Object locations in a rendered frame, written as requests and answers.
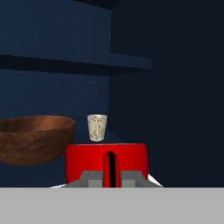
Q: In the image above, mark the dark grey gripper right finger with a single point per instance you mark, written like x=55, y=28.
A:
x=131, y=178

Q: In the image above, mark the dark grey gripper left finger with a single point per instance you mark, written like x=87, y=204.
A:
x=90, y=178

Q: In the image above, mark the red mug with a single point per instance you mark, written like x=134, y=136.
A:
x=87, y=159

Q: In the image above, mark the dark blue cabinet shelf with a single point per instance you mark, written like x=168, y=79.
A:
x=73, y=62

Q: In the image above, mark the pale patterned glass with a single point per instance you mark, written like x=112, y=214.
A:
x=96, y=128

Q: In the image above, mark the brown wooden bowl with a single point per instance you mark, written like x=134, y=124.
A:
x=32, y=140

